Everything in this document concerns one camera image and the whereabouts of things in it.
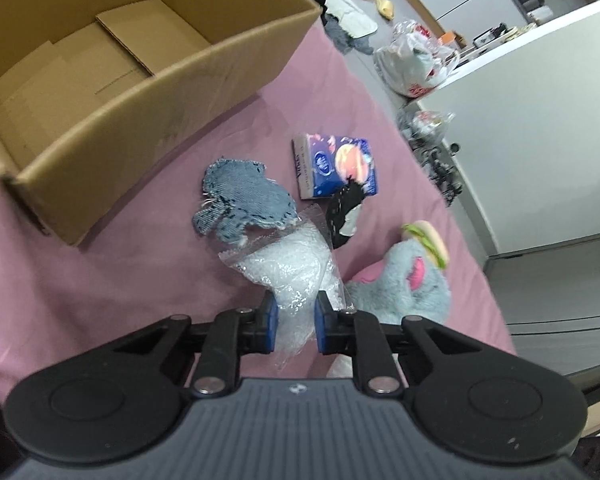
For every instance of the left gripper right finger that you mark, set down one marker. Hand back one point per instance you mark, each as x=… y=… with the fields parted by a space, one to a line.
x=359 y=336

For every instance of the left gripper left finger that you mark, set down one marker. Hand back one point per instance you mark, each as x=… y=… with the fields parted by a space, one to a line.
x=220 y=345

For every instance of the grey plush toy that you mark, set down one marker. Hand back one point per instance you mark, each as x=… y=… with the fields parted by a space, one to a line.
x=404 y=282

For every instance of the clear plastic bag white filling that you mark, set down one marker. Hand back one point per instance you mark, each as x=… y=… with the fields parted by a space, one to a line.
x=295 y=264

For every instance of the black white patch coaster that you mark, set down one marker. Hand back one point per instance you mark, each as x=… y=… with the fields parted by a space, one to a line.
x=343 y=211

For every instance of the blue denim patch coaster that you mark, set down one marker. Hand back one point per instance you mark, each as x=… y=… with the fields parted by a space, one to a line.
x=237 y=196

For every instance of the blue tissue pack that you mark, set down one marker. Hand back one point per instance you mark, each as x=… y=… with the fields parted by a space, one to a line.
x=324 y=164

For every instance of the grey sneaker pair left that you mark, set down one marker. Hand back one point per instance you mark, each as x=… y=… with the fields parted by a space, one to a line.
x=439 y=170

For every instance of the pink bed sheet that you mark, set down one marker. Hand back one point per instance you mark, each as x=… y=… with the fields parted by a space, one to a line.
x=147 y=262

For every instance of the clear plastic trash bag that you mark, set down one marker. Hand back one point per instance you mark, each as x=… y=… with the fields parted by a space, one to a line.
x=423 y=127

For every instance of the white red plastic bag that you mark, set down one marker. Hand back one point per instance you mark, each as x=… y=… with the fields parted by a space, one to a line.
x=414 y=62

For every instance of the brown cardboard box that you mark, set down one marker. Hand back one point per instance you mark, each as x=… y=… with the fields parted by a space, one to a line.
x=93 y=93

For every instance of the white floor mat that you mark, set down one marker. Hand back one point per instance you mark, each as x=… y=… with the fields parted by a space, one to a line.
x=353 y=20

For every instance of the yellow slipper right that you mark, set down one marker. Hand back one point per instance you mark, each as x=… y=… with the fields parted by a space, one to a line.
x=385 y=8

